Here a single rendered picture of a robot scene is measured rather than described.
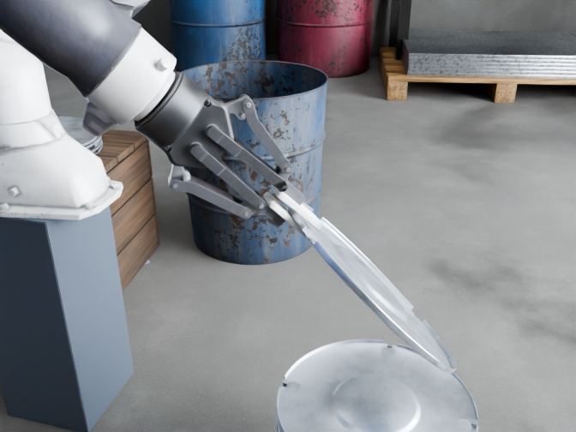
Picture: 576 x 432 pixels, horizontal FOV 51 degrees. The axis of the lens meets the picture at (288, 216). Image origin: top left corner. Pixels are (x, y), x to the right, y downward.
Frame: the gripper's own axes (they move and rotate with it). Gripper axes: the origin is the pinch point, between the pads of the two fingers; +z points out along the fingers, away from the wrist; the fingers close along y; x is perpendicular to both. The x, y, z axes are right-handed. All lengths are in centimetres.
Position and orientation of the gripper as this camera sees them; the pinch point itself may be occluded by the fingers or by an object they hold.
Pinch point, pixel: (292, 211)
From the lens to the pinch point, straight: 70.4
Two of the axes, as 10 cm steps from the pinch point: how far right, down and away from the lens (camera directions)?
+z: 6.9, 5.6, 4.6
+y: 6.8, -7.2, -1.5
